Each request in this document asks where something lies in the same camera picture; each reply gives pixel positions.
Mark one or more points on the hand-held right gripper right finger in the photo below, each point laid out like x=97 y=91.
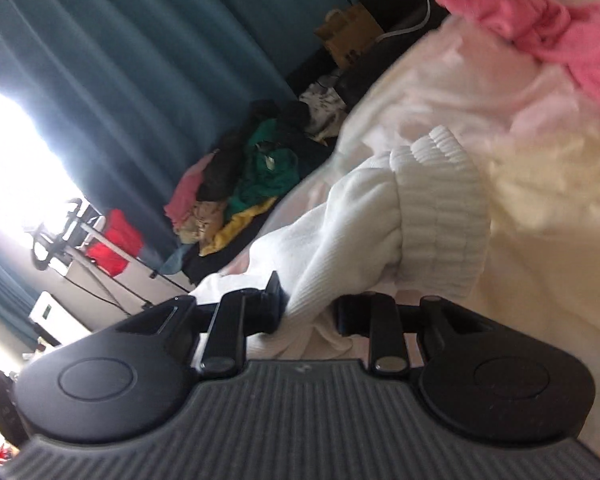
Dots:
x=352 y=315

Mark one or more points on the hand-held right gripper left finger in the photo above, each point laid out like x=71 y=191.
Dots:
x=267 y=310

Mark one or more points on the cream white sweatshirt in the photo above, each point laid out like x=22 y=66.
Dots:
x=380 y=220

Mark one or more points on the black clothes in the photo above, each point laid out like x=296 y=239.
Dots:
x=220 y=165

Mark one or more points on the yellow garment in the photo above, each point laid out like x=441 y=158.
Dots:
x=230 y=230

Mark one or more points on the light blue cloth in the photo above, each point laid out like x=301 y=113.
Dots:
x=172 y=260

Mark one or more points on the beige floral garment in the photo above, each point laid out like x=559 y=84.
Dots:
x=202 y=220

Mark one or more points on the green garment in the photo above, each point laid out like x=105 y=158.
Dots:
x=275 y=175

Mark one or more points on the pink garment in pile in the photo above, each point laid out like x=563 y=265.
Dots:
x=185 y=195

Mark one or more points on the red bag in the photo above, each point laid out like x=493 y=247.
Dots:
x=122 y=227

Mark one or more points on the white floor appliance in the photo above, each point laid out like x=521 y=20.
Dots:
x=62 y=320

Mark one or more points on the white patterned garment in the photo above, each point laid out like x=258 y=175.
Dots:
x=322 y=105

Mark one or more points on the wide blue curtain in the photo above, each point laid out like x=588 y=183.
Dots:
x=130 y=85

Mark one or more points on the narrow blue curtain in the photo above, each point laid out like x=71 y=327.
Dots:
x=0 y=290

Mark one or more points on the brown paper bag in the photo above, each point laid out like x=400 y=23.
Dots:
x=350 y=35

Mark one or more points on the black rounded object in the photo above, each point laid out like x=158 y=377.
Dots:
x=0 y=400

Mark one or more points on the bright window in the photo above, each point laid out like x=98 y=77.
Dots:
x=10 y=160

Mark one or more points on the bright pink fluffy garment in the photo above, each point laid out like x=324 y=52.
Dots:
x=530 y=15

